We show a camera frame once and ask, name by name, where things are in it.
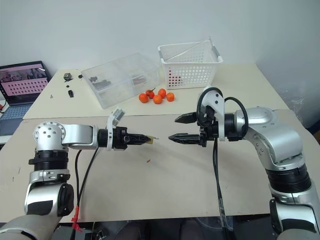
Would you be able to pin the long black parts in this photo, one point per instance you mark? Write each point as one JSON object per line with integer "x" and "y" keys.
{"x": 102, "y": 84}

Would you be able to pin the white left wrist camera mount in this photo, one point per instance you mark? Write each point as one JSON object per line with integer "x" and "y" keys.
{"x": 117, "y": 115}

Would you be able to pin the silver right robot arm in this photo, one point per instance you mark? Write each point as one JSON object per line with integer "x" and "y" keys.
{"x": 275, "y": 137}

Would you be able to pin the clear plastic compartment box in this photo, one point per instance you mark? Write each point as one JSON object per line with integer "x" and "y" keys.
{"x": 122, "y": 73}

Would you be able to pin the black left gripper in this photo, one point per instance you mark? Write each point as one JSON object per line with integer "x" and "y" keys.
{"x": 120, "y": 138}

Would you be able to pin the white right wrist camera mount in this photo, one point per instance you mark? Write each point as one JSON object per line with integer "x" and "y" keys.
{"x": 216, "y": 100}

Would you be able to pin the white perforated plastic basket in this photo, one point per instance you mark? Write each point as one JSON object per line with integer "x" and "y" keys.
{"x": 192, "y": 72}

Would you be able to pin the red item inside basket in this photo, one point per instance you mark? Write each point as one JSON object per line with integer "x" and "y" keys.
{"x": 170, "y": 80}

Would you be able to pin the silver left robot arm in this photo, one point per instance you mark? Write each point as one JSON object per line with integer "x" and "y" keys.
{"x": 77, "y": 135}

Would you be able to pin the small orange beside laptop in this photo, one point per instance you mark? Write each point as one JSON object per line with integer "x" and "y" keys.
{"x": 1, "y": 106}

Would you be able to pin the small brass padlock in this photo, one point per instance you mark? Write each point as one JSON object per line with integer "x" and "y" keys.
{"x": 150, "y": 141}

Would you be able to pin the open laptop pink screen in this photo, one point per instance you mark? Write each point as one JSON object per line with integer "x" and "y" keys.
{"x": 22, "y": 82}

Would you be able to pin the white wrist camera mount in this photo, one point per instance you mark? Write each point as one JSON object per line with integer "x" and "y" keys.
{"x": 117, "y": 115}
{"x": 216, "y": 100}

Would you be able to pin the small dark metal device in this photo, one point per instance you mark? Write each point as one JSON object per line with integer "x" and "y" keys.
{"x": 67, "y": 76}

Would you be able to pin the small black part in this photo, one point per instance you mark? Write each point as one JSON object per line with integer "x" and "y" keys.
{"x": 93, "y": 79}

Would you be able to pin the small orange with stem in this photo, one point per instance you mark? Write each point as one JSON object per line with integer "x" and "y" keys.
{"x": 150, "y": 94}

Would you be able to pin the small orange fruit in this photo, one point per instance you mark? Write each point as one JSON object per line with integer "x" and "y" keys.
{"x": 170, "y": 97}
{"x": 143, "y": 98}
{"x": 157, "y": 99}
{"x": 162, "y": 93}

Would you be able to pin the small black connector block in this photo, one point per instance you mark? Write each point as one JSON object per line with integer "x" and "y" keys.
{"x": 70, "y": 93}

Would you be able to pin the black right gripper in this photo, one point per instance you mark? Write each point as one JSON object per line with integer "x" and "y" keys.
{"x": 208, "y": 130}

